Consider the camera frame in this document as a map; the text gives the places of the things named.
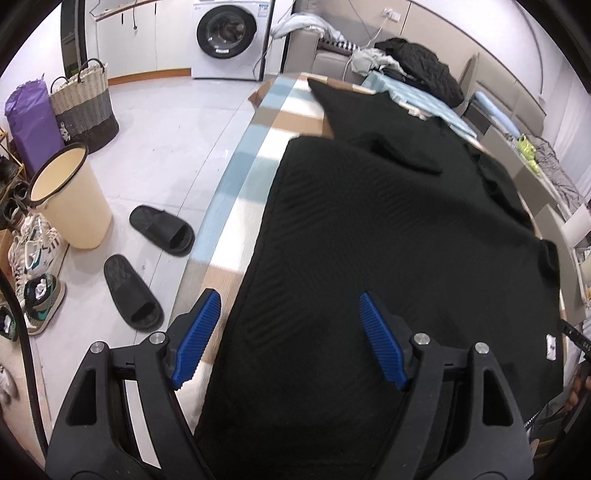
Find grey sofa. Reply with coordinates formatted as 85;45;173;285
281;30;490;134

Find black slipper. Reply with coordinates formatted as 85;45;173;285
104;254;164;330
129;205;195;257

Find brown blue checked blanket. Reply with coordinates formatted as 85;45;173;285
173;71;546;421

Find white green sneaker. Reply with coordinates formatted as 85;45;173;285
9;216;70;287

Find woven laundry basket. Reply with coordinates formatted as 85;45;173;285
49;58;120;154

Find white cabinet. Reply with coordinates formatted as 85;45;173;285
85;0;194;80

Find white blue throw blanket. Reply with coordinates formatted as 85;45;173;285
270;13;345;44

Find black jacket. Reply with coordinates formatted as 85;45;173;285
375;38;465;108

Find light blue pillow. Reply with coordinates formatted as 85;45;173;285
475;90;522;139

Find person's right hand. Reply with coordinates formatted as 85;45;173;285
567;364;591;412

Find yellow green item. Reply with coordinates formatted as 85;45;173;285
517;134;539;174

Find black cable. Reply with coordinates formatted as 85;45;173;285
0;272;49;457

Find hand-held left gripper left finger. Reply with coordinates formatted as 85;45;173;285
45;288;222;480

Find grey bedding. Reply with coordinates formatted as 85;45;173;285
531;136;591;208

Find black knit sweater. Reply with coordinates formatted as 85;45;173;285
194;78;565;480

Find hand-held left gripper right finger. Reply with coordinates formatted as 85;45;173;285
359;292;536;480

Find grey white clothes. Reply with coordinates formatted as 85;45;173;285
351;46;393;77

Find light blue plaid cloth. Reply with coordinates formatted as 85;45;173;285
362;73;477;139

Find black white striped cloth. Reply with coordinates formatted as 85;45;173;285
318;39;360;54

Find grey green sneaker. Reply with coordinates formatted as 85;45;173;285
23;273;66;335

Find purple plastic bag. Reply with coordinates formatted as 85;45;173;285
4;76;65;176

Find white washing machine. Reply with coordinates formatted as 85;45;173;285
191;0;275;81

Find cream plastic bin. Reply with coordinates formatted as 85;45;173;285
29;142;113;250

